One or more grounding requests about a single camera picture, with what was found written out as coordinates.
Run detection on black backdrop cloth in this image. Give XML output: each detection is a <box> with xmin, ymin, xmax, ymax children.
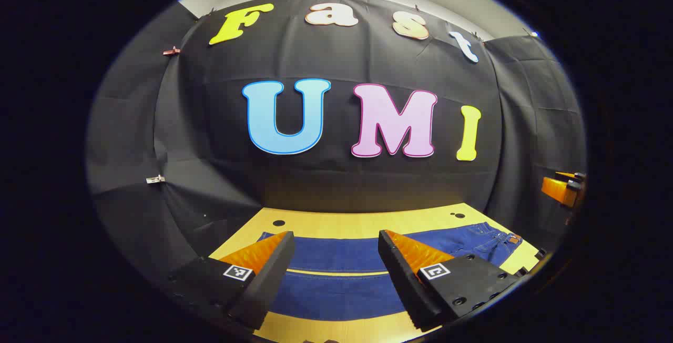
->
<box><xmin>86</xmin><ymin>0</ymin><xmax>587</xmax><ymax>281</ymax></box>

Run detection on blue denim jeans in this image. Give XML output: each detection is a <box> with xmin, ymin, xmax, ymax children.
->
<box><xmin>257</xmin><ymin>221</ymin><xmax>523</xmax><ymax>322</ymax></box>

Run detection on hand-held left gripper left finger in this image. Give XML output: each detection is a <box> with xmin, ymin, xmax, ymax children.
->
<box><xmin>168</xmin><ymin>230</ymin><xmax>297</xmax><ymax>330</ymax></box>

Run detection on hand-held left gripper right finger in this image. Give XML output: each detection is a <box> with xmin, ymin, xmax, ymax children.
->
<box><xmin>378</xmin><ymin>229</ymin><xmax>522</xmax><ymax>332</ymax></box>

